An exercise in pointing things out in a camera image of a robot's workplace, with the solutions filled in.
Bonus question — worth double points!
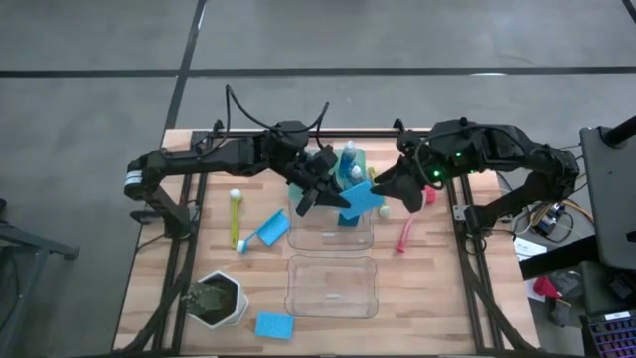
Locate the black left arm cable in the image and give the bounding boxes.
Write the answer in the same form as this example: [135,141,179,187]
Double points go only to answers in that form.
[224,83,332,150]

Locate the clear plastic bin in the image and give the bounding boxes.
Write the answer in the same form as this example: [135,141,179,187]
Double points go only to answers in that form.
[284,254,380,319]
[286,198,375,252]

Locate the teal plastic bin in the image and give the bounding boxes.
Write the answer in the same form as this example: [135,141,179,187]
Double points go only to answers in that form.
[289,147,372,209]

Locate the red object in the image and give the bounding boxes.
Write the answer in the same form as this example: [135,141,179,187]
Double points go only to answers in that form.
[531,275,562,300]

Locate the coloured wire bundle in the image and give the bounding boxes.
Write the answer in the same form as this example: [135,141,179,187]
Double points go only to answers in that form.
[496,143,597,245]

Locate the green potted plant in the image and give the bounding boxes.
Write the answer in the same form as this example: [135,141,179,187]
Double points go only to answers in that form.
[181,280,239,324]

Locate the small electronics box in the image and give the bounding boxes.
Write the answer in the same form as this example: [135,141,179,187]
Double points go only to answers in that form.
[529,201,570,238]

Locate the grey metal stand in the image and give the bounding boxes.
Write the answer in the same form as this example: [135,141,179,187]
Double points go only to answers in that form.
[0,197,80,358]

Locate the backlit laptop keyboard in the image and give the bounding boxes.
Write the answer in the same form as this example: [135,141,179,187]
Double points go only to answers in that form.
[580,308,636,358]

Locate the blue dish soap bottle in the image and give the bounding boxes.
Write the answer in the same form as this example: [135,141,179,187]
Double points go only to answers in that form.
[339,140,358,175]
[346,164,367,188]

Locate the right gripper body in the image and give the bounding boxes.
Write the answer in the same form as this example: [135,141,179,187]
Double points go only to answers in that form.
[397,143,448,189]

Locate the black pole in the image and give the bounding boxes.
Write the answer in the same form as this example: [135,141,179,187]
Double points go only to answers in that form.
[598,114,636,149]

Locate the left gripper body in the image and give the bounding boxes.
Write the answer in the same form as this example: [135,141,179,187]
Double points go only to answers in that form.
[290,148,340,193]

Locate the grey laptop lid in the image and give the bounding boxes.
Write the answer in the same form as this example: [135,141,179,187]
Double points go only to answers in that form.
[579,126,636,272]

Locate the black aluminium table frame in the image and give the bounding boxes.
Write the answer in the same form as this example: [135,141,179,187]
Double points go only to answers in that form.
[116,129,538,357]

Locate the white hexagonal plant pot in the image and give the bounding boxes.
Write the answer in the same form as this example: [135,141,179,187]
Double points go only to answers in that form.
[186,269,250,330]

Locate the white paper sheet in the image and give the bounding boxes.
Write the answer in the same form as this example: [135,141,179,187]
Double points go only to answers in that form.
[512,236,548,263]

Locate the black desk bar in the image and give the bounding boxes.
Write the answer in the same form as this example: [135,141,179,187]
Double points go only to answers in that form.
[519,233,602,280]

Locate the green dish brush white bristles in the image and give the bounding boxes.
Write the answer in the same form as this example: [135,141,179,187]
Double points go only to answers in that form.
[366,166,393,219]
[229,188,243,249]

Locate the blue plastic scoop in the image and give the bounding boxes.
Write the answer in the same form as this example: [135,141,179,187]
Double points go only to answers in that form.
[235,208,287,256]

